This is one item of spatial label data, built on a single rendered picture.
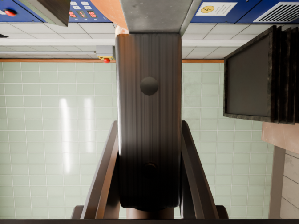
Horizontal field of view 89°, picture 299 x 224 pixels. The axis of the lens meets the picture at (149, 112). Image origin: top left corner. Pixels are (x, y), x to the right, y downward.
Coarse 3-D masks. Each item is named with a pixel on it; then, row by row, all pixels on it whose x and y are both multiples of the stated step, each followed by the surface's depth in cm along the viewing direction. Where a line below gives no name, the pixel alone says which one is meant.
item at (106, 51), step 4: (96, 48) 91; (100, 48) 91; (104, 48) 91; (108, 48) 91; (112, 48) 91; (96, 52) 92; (100, 52) 91; (104, 52) 91; (108, 52) 91; (112, 52) 91; (100, 56) 92; (104, 56) 92; (108, 56) 92; (112, 56) 93
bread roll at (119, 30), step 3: (117, 27) 16; (120, 27) 15; (117, 30) 16; (120, 30) 15; (123, 30) 15; (126, 30) 15; (117, 33) 16; (120, 33) 15; (123, 33) 15; (126, 33) 15
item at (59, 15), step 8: (32, 0) 27; (40, 0) 27; (48, 0) 29; (56, 0) 31; (64, 0) 34; (40, 8) 29; (48, 8) 30; (56, 8) 32; (64, 8) 34; (48, 16) 33; (56, 16) 32; (64, 16) 35; (64, 24) 36
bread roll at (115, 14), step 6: (90, 0) 9; (96, 0) 8; (102, 0) 7; (108, 0) 7; (114, 0) 7; (96, 6) 9; (102, 6) 8; (108, 6) 8; (114, 6) 7; (120, 6) 7; (102, 12) 9; (108, 12) 8; (114, 12) 8; (120, 12) 8; (108, 18) 10; (114, 18) 9; (120, 18) 8; (120, 24) 9
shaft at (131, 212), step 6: (126, 210) 9; (132, 210) 8; (138, 210) 8; (162, 210) 8; (168, 210) 8; (126, 216) 9; (132, 216) 9; (138, 216) 8; (144, 216) 8; (150, 216) 8; (156, 216) 8; (162, 216) 8; (168, 216) 9
